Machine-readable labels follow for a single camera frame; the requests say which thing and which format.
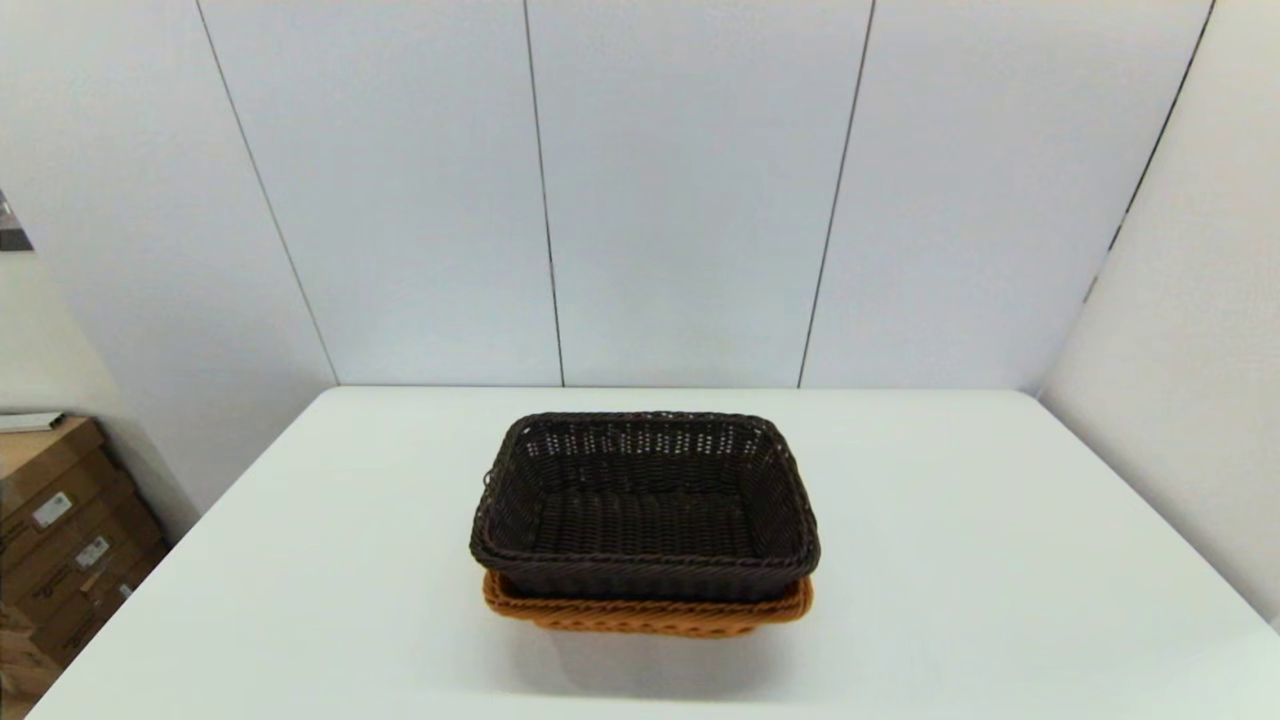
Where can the dark brown wicker basket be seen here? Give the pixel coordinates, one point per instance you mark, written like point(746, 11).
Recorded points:
point(650, 575)

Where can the orange wicker basket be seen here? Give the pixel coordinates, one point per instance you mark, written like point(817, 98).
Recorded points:
point(650, 618)

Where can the white flat panel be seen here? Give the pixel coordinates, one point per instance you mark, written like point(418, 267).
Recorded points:
point(28, 421)

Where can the crumpled brown cardboard box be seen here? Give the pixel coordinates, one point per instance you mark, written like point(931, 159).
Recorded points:
point(20, 665)

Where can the dark wall fixture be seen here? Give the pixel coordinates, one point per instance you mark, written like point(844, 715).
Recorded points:
point(12, 238)

